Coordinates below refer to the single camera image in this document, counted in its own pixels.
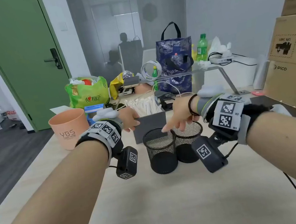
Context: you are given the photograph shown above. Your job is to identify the white paper sheet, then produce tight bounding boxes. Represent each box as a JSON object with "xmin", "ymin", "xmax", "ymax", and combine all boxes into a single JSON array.
[{"xmin": 49, "ymin": 104, "xmax": 73, "ymax": 116}]

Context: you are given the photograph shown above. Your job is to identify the grey smartphone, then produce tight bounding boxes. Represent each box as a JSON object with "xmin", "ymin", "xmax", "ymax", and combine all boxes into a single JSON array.
[{"xmin": 122, "ymin": 75, "xmax": 142, "ymax": 89}]

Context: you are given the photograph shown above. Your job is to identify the green door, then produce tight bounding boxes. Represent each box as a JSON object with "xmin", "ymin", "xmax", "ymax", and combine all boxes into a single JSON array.
[{"xmin": 0, "ymin": 0, "xmax": 79, "ymax": 137}]

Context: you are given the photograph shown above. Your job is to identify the black mesh cup front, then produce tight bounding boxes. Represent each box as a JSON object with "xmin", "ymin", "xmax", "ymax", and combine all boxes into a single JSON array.
[{"xmin": 141, "ymin": 125, "xmax": 182, "ymax": 177}]

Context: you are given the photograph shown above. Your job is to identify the grey hexagon sign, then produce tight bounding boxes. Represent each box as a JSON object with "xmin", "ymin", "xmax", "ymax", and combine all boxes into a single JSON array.
[{"xmin": 141, "ymin": 2, "xmax": 159, "ymax": 23}]

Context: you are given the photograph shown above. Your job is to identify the dark grey pouch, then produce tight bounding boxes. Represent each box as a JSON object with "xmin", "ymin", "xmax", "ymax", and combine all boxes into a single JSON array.
[{"xmin": 154, "ymin": 87, "xmax": 181, "ymax": 112}]

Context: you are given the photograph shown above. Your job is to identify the blue tissue box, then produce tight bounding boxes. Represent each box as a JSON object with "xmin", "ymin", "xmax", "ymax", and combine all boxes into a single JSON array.
[{"xmin": 83, "ymin": 103, "xmax": 108, "ymax": 126}]

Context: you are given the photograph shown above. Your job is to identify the white wrist tracker puck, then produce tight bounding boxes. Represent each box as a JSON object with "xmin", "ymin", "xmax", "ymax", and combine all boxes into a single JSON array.
[
  {"xmin": 196, "ymin": 82, "xmax": 225, "ymax": 99},
  {"xmin": 91, "ymin": 105, "xmax": 120, "ymax": 122}
]

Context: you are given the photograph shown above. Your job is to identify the person's left hand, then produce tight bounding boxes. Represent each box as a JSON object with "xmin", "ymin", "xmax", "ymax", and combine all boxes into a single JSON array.
[{"xmin": 117, "ymin": 106, "xmax": 142, "ymax": 133}]

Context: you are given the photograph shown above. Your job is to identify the white crumpled tissue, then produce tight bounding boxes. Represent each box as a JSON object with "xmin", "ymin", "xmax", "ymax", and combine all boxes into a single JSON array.
[{"xmin": 198, "ymin": 59, "xmax": 213, "ymax": 69}]

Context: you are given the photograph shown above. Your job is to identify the bundle of white paper straws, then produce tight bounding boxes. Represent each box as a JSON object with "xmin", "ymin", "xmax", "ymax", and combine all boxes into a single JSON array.
[{"xmin": 123, "ymin": 91, "xmax": 164, "ymax": 119}]

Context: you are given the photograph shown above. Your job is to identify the green plastic bag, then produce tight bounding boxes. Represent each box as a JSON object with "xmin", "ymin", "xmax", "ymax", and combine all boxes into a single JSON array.
[{"xmin": 63, "ymin": 72, "xmax": 111, "ymax": 111}]

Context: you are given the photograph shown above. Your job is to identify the clear acrylic desk riser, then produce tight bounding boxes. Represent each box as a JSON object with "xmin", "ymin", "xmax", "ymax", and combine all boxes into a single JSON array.
[{"xmin": 141, "ymin": 56, "xmax": 249, "ymax": 110}]

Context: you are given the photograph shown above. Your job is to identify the yellow snack bag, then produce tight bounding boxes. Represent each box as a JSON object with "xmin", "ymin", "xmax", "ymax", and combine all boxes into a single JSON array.
[{"xmin": 107, "ymin": 71, "xmax": 135, "ymax": 101}]

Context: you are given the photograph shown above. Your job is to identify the clear tape roll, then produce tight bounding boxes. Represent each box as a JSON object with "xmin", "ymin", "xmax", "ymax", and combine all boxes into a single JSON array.
[{"xmin": 139, "ymin": 58, "xmax": 164, "ymax": 83}]

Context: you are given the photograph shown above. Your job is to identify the pink plastic bin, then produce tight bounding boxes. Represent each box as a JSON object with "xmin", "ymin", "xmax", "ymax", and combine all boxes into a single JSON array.
[{"xmin": 47, "ymin": 107, "xmax": 93, "ymax": 153}]

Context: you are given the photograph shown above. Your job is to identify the white crumpled plastic bag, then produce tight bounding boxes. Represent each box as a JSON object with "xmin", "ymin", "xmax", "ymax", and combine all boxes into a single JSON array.
[{"xmin": 205, "ymin": 34, "xmax": 234, "ymax": 61}]

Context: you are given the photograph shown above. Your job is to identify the white power hub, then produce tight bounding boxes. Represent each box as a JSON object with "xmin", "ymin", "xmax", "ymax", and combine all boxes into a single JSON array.
[{"xmin": 209, "ymin": 54, "xmax": 234, "ymax": 66}]

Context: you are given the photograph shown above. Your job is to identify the black power cable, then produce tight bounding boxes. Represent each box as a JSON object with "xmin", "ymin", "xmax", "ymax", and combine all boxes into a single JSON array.
[{"xmin": 207, "ymin": 45, "xmax": 258, "ymax": 73}]

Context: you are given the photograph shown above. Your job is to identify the black desk mat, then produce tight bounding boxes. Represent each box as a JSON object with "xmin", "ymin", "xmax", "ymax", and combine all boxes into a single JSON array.
[{"xmin": 249, "ymin": 90, "xmax": 296, "ymax": 138}]

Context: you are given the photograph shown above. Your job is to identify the black bracelet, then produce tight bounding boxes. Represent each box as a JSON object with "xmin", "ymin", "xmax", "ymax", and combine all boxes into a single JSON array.
[{"xmin": 186, "ymin": 93, "xmax": 202, "ymax": 118}]

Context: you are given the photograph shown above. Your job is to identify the black door lock handle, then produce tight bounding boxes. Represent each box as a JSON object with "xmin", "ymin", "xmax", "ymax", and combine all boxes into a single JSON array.
[{"xmin": 42, "ymin": 47, "xmax": 63, "ymax": 72}]

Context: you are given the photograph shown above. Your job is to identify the person's right hand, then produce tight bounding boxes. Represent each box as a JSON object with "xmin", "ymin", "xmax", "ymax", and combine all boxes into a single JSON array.
[{"xmin": 157, "ymin": 97, "xmax": 196, "ymax": 135}]

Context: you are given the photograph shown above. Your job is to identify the black mesh cup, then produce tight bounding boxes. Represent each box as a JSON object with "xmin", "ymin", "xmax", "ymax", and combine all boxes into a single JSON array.
[
  {"xmin": 171, "ymin": 118, "xmax": 209, "ymax": 165},
  {"xmin": 141, "ymin": 125, "xmax": 182, "ymax": 177}
]

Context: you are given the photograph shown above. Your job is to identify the dark grey box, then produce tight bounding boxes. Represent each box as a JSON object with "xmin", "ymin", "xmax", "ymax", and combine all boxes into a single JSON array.
[{"xmin": 127, "ymin": 97, "xmax": 171, "ymax": 146}]

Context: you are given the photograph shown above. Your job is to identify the black wrist band marker plates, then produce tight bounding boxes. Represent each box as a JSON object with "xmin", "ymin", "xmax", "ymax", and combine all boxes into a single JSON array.
[
  {"xmin": 195, "ymin": 86, "xmax": 279, "ymax": 152},
  {"xmin": 71, "ymin": 114, "xmax": 130, "ymax": 172}
]

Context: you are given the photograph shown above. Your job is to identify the beige round pouch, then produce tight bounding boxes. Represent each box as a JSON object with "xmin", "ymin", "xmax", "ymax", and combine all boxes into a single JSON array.
[{"xmin": 134, "ymin": 81, "xmax": 156, "ymax": 95}]

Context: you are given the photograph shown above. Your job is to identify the white low cabinet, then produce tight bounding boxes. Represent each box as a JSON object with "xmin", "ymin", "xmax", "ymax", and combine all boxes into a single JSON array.
[{"xmin": 223, "ymin": 53, "xmax": 266, "ymax": 90}]

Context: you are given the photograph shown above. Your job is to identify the person's left forearm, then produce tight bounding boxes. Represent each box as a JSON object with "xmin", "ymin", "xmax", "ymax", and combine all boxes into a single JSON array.
[{"xmin": 0, "ymin": 138, "xmax": 120, "ymax": 224}]

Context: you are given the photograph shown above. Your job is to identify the blue patterned tote bag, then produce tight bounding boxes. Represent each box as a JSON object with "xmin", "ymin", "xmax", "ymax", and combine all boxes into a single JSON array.
[{"xmin": 149, "ymin": 19, "xmax": 200, "ymax": 97}]

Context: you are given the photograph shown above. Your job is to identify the green soda bottle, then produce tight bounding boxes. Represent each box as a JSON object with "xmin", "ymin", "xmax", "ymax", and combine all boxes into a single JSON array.
[{"xmin": 191, "ymin": 33, "xmax": 211, "ymax": 63}]

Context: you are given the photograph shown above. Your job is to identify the white power bank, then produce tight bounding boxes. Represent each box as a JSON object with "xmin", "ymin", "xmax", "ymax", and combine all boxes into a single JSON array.
[{"xmin": 118, "ymin": 86, "xmax": 136, "ymax": 98}]

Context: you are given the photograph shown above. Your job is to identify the white bag red print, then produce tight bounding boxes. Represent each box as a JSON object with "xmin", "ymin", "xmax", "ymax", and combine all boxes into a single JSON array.
[{"xmin": 6, "ymin": 108, "xmax": 22, "ymax": 123}]

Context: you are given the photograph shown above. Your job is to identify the dark grey wrist camera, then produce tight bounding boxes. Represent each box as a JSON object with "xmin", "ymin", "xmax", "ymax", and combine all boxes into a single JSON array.
[
  {"xmin": 190, "ymin": 132, "xmax": 230, "ymax": 176},
  {"xmin": 112, "ymin": 145, "xmax": 142, "ymax": 182}
]

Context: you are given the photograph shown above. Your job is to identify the small green bottle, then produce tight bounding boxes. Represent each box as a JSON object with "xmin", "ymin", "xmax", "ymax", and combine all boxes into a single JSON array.
[{"xmin": 151, "ymin": 65, "xmax": 161, "ymax": 91}]

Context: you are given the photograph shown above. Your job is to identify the yellow packet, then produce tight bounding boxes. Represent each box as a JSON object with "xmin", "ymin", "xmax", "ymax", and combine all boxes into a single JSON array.
[{"xmin": 189, "ymin": 43, "xmax": 198, "ymax": 62}]

